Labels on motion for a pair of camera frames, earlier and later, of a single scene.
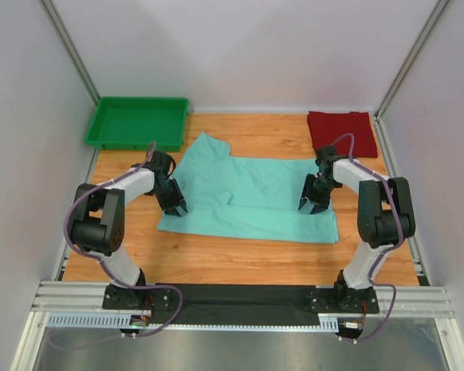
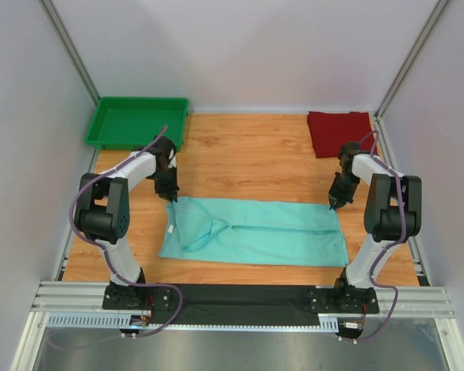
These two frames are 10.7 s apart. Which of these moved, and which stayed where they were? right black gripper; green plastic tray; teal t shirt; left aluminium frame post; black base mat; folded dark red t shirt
Moved: right black gripper; teal t shirt
Stayed: green plastic tray; folded dark red t shirt; left aluminium frame post; black base mat
